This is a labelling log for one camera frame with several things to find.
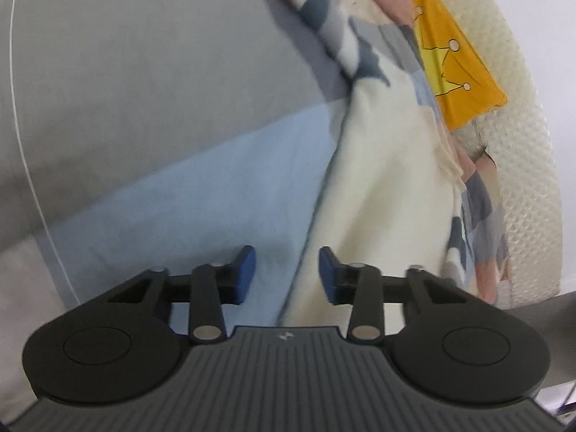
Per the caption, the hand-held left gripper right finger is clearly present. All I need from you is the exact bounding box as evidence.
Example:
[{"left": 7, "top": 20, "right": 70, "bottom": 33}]
[{"left": 318, "top": 246, "right": 471, "bottom": 344}]

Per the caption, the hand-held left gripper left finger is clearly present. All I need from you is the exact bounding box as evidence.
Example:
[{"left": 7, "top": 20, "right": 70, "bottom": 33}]
[{"left": 107, "top": 245, "right": 258, "bottom": 343}]

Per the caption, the cream sweater with blue stripes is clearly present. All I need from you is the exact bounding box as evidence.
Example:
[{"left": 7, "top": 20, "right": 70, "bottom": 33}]
[{"left": 240, "top": 0, "right": 473, "bottom": 327}]

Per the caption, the checked patchwork quilt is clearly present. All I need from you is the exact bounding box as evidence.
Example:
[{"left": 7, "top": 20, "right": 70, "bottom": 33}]
[{"left": 0, "top": 0, "right": 511, "bottom": 415}]

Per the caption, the yellow crown print pillow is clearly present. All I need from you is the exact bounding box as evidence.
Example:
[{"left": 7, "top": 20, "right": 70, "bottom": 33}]
[{"left": 389, "top": 0, "right": 508, "bottom": 133}]

